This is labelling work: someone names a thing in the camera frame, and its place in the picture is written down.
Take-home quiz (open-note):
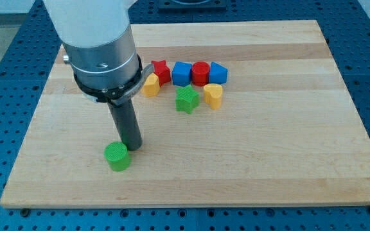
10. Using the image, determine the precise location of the blue wedge block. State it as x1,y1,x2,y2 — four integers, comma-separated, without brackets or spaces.
209,62,228,84

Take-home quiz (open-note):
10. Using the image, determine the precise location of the black clamp ring with lever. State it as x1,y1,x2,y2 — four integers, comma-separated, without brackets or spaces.
73,54,155,107

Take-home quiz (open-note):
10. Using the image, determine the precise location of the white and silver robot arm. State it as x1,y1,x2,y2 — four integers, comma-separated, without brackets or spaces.
44,0,141,102

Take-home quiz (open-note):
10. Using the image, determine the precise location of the wooden board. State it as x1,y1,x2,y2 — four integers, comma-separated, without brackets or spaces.
0,20,370,209

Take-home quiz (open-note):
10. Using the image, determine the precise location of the blue cube block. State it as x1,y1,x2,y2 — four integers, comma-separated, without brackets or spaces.
172,62,192,87

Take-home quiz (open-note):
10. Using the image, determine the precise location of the red cylinder block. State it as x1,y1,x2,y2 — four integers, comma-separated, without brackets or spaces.
191,62,210,87

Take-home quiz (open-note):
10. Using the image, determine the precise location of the yellow heart block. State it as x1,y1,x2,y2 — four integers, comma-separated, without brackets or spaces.
203,83,223,110
141,73,161,98

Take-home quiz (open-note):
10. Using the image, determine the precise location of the green star block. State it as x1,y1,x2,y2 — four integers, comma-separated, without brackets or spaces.
175,85,200,114

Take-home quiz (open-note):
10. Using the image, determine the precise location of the yellow heart block left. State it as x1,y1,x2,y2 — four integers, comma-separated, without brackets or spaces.
141,73,161,98

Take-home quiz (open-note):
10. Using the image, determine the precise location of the green cylinder block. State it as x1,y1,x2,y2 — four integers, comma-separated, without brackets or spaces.
104,142,131,171

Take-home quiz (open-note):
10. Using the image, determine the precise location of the red star block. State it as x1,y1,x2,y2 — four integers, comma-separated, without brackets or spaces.
151,60,172,87

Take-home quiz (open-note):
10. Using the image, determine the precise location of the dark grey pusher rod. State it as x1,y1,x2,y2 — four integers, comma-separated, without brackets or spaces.
107,99,143,151

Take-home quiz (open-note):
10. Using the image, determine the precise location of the yellow heart block right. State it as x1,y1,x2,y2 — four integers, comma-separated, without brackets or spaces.
203,83,223,110

